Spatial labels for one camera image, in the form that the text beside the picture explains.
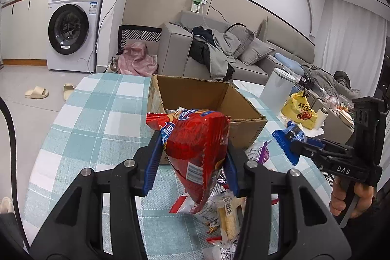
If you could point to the grey sofa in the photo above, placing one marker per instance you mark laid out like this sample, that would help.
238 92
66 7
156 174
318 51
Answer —
173 53

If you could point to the grey coat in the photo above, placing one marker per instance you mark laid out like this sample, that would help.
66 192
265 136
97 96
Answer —
323 80

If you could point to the blue snack packet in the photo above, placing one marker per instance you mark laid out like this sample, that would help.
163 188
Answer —
285 145

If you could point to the pink cloth bundle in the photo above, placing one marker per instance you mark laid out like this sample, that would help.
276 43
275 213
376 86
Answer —
137 60

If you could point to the white curtain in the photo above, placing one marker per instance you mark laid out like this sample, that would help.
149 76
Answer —
353 37

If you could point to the white bowl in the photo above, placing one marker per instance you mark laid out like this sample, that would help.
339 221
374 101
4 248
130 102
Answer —
347 117

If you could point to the beige slipper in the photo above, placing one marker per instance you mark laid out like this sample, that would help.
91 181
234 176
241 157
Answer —
68 91
36 93

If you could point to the clear white snack packet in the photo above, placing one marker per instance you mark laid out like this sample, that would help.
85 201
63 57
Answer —
221 251

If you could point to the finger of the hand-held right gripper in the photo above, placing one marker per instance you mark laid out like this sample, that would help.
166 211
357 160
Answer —
323 158
313 142

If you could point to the brown cardboard box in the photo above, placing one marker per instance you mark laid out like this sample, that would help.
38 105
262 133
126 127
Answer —
195 95

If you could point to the purple white snack packet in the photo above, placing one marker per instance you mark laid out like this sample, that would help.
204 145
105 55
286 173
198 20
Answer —
259 152

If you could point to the white red snack packet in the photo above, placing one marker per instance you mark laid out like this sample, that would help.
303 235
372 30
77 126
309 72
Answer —
182 205

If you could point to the person's right hand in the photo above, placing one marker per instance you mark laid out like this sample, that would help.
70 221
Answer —
365 196

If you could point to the teal checked tablecloth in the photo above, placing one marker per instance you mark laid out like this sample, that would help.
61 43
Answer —
100 126

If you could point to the black white patterned bag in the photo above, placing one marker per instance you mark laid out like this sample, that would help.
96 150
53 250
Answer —
137 33

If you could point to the green white wall socket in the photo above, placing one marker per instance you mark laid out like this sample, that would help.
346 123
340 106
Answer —
197 2

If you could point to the small black tripod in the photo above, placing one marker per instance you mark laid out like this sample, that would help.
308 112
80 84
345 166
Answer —
307 84

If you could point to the person's right forearm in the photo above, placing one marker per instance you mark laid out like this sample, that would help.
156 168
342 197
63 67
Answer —
376 223

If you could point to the grey cushion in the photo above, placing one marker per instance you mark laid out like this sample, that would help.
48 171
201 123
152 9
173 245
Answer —
242 39
256 51

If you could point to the white trash bin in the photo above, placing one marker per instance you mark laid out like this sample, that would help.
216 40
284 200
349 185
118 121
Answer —
275 89

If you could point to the yellow wafer packet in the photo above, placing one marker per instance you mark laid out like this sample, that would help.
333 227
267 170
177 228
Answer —
228 214

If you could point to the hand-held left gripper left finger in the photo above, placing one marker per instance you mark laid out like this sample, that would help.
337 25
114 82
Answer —
151 170

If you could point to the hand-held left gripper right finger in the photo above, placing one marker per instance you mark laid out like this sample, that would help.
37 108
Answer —
232 181

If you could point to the white kitchen base cabinet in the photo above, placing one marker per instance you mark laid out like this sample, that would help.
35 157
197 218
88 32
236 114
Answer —
24 28

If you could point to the white washing machine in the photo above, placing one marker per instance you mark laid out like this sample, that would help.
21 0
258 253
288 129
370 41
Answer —
76 28

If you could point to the yellow plastic bag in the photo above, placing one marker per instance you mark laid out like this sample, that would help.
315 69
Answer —
300 112

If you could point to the red snack bag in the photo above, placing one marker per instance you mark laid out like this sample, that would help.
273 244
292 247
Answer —
195 150

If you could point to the light blue pillow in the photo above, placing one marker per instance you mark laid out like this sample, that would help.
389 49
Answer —
289 60

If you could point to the pile of dark grey clothes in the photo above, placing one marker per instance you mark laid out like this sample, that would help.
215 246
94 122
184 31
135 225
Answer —
213 49

